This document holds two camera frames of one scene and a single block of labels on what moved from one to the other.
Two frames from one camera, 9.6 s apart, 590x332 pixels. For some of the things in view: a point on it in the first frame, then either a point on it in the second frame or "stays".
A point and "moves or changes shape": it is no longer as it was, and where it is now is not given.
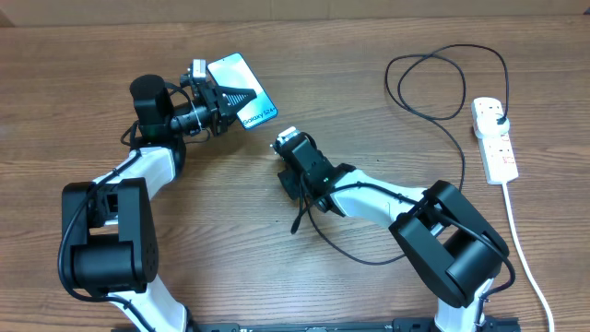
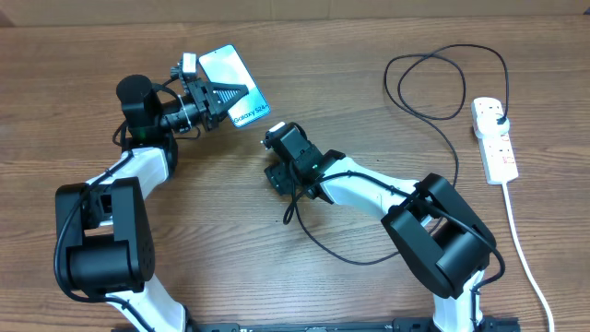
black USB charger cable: [324, 235] to [426, 117]
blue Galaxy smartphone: [233, 72] moves or changes shape
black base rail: [397, 325] stays
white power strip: [497, 159] stays
